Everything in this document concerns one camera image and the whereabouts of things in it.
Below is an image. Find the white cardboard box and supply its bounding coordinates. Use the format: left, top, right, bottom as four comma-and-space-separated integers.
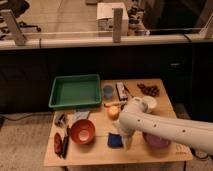
97, 2, 128, 36

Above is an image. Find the dark red spoon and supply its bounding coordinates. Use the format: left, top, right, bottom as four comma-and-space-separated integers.
54, 133, 62, 156

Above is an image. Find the yellow round fruit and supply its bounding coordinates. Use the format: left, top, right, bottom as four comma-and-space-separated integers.
107, 106, 120, 120

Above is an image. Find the orange carrot stick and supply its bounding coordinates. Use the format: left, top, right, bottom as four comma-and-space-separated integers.
104, 101, 126, 107

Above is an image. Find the blue cup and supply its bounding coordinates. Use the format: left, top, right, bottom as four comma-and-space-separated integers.
103, 85, 114, 99

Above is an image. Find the red bowl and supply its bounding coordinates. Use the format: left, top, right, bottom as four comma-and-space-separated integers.
70, 119, 96, 145

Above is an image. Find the blue sponge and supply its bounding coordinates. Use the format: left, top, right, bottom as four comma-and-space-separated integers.
107, 133, 123, 148

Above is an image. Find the green plastic tray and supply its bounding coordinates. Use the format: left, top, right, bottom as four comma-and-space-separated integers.
48, 74, 102, 110

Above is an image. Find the wooden table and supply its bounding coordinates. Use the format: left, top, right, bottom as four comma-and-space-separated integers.
44, 79, 192, 167

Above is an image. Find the white cup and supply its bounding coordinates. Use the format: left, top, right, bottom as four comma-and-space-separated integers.
143, 96, 157, 113

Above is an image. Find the dark brown grape bunch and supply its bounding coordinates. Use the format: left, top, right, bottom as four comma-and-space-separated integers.
137, 83, 160, 97

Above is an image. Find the left metal post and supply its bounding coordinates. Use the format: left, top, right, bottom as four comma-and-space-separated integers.
0, 9, 26, 46

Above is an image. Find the middle metal post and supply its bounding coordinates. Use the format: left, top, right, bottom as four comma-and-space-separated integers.
112, 8, 123, 43

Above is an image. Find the black utensil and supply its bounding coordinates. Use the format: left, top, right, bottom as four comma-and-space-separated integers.
62, 127, 70, 159

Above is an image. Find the white rectangular box item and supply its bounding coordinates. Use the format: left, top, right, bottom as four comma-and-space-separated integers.
116, 82, 128, 101

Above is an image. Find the metal post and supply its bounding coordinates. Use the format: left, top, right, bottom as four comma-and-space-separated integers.
0, 9, 26, 46
112, 8, 123, 43

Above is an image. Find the black office chair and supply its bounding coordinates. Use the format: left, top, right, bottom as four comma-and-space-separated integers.
0, 0, 41, 32

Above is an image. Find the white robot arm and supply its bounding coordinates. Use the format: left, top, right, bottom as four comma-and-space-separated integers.
118, 97, 213, 155

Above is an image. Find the black handled tool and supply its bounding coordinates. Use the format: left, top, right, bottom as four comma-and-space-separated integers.
124, 85, 134, 98

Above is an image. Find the purple bowl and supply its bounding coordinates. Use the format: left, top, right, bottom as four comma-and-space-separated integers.
143, 133, 170, 149

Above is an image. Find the grey cloth piece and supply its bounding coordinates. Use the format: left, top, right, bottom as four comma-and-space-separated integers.
72, 111, 89, 122

